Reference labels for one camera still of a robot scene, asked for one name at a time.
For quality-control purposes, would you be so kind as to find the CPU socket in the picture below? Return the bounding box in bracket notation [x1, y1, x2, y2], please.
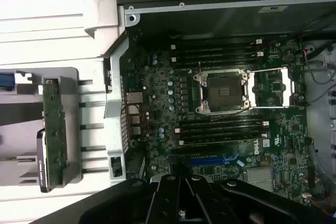
[193, 68, 256, 116]

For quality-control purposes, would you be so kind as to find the green motherboard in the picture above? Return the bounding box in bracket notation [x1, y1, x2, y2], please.
[119, 31, 317, 210]

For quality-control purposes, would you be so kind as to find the hard disk in blue caddy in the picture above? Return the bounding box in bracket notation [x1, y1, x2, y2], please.
[0, 73, 14, 95]

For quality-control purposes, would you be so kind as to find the open PC case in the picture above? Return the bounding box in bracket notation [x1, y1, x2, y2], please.
[83, 0, 336, 218]

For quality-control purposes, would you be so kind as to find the blue expansion slot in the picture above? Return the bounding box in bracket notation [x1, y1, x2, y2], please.
[192, 155, 238, 166]

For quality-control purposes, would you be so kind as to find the silver chipset heat sink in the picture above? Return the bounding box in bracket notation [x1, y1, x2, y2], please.
[246, 167, 274, 194]

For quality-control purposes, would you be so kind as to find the black RAM slot bank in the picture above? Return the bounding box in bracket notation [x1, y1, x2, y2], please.
[170, 37, 265, 66]
[174, 117, 271, 148]

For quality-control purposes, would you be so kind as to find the thin locking lever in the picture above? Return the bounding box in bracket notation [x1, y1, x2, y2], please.
[197, 61, 205, 114]

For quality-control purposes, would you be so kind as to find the metal socket cover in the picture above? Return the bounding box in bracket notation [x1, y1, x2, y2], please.
[248, 67, 297, 109]

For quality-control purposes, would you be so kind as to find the grey parts rack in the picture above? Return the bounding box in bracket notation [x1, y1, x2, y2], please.
[0, 66, 85, 191]

